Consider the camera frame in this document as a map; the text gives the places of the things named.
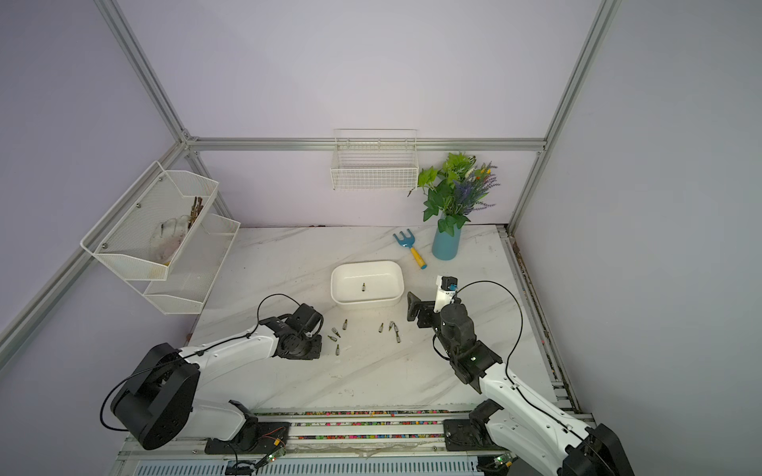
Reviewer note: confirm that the white mesh shelf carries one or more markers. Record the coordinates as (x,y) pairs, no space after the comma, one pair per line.
(190,282)
(120,240)

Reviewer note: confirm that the white wire wall basket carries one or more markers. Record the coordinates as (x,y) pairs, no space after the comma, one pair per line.
(375,159)

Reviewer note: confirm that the white rectangular storage box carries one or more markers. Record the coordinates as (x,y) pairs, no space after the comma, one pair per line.
(384,284)

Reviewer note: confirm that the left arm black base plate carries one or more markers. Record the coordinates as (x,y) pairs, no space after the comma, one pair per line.
(261,438)

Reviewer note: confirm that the upper white mesh shelf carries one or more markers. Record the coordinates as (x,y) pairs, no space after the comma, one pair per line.
(120,240)

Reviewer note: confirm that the teal vase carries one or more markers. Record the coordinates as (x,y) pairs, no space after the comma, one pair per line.
(447,238)

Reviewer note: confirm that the lower white mesh shelf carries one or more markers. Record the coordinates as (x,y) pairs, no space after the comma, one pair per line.
(190,282)

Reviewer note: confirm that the aluminium frame rail base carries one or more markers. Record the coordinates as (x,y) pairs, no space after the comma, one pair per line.
(333,443)

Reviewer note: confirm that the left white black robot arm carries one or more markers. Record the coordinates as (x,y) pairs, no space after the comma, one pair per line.
(158,403)

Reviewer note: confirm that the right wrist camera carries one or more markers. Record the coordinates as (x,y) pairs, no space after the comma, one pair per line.
(447,287)

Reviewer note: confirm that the blue yellow garden fork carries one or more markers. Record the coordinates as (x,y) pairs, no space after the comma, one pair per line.
(407,240)

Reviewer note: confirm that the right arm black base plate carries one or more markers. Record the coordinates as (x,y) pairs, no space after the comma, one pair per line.
(463,435)

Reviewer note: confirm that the clear plastic bag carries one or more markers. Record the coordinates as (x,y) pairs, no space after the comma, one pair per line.
(167,238)

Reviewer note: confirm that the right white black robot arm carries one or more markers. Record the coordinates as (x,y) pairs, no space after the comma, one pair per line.
(513,416)

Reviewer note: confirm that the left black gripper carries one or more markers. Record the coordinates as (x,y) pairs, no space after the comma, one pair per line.
(316,350)

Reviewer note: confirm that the artificial green plant bouquet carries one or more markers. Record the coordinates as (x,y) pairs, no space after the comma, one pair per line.
(455,189)

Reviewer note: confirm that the brown dried twigs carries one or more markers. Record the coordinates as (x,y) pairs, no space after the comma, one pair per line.
(197,208)

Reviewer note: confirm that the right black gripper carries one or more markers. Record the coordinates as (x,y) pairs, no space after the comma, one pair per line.
(416,309)

